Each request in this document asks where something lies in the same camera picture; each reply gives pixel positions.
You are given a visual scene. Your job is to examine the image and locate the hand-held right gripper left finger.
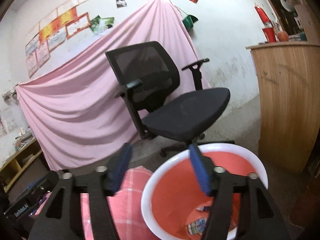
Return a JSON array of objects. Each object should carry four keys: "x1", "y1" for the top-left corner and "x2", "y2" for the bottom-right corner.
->
[{"x1": 27, "y1": 142, "x2": 133, "y2": 240}]

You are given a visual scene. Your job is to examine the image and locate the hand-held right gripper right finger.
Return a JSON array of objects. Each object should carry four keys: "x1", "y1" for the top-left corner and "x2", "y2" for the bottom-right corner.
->
[{"x1": 189, "y1": 144, "x2": 292, "y2": 240}]

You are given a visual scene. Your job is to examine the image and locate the red bin with white rim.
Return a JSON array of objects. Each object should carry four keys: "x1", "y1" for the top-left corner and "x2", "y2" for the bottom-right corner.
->
[{"x1": 141, "y1": 143, "x2": 269, "y2": 240}]

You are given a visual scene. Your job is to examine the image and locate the green snack packet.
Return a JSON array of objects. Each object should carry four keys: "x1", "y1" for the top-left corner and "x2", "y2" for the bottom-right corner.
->
[{"x1": 187, "y1": 217, "x2": 208, "y2": 235}]

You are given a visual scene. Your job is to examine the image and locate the wooden shelf unit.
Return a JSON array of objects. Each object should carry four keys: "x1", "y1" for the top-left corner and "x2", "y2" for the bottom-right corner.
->
[{"x1": 0, "y1": 140, "x2": 45, "y2": 193}]

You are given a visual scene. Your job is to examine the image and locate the black mesh office chair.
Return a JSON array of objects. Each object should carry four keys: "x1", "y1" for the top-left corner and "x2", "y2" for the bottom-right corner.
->
[{"x1": 105, "y1": 41, "x2": 231, "y2": 158}]

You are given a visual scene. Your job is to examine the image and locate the stack of books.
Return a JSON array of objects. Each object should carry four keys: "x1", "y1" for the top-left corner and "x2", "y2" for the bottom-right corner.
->
[{"x1": 14, "y1": 127, "x2": 34, "y2": 152}]

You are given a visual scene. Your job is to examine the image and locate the pink hanging sheet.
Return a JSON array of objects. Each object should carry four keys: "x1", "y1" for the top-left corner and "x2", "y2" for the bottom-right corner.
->
[{"x1": 15, "y1": 0, "x2": 209, "y2": 172}]

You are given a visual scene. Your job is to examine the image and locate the wooden cabinet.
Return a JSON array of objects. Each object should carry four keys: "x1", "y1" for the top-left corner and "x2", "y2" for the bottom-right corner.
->
[{"x1": 245, "y1": 41, "x2": 320, "y2": 174}]

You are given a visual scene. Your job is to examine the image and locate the green hanging bag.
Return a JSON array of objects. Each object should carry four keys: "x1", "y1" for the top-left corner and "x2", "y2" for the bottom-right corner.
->
[{"x1": 182, "y1": 14, "x2": 198, "y2": 30}]

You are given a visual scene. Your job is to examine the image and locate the red cup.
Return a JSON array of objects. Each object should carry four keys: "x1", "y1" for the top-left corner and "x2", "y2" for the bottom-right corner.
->
[{"x1": 262, "y1": 27, "x2": 277, "y2": 42}]

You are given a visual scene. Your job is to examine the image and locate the red hanging ornament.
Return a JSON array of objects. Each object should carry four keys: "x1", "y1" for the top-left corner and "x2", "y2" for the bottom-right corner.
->
[{"x1": 254, "y1": 3, "x2": 272, "y2": 27}]

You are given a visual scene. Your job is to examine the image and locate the brown wooden door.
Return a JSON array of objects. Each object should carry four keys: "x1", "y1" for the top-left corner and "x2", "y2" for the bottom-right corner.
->
[{"x1": 266, "y1": 0, "x2": 304, "y2": 37}]

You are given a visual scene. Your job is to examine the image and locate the white wall calendar sheets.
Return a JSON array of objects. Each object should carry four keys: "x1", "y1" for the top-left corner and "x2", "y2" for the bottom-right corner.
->
[{"x1": 0, "y1": 107, "x2": 15, "y2": 137}]

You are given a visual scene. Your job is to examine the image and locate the metal wall rack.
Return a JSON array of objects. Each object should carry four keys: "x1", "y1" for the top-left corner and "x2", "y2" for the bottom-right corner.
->
[{"x1": 2, "y1": 87, "x2": 18, "y2": 103}]

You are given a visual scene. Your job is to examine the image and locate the green wall photo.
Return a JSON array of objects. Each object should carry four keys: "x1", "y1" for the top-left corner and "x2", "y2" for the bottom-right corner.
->
[
  {"x1": 99, "y1": 17, "x2": 115, "y2": 36},
  {"x1": 90, "y1": 15, "x2": 105, "y2": 34}
]

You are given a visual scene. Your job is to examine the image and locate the group of wall certificates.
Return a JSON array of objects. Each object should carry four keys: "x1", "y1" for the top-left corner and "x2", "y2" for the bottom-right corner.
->
[{"x1": 25, "y1": 0, "x2": 103, "y2": 78}]

